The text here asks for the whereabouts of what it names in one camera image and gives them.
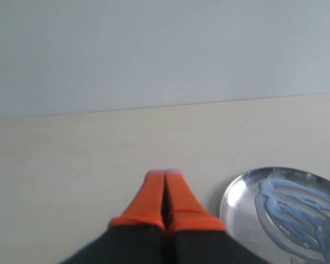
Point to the light blue soap smear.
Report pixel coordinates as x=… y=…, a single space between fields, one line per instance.
x=296 y=218

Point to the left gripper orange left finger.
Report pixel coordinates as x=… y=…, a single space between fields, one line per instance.
x=136 y=235

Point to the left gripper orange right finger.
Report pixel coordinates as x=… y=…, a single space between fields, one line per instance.
x=197 y=236

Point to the round steel plate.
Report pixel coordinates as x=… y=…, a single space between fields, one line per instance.
x=238 y=211

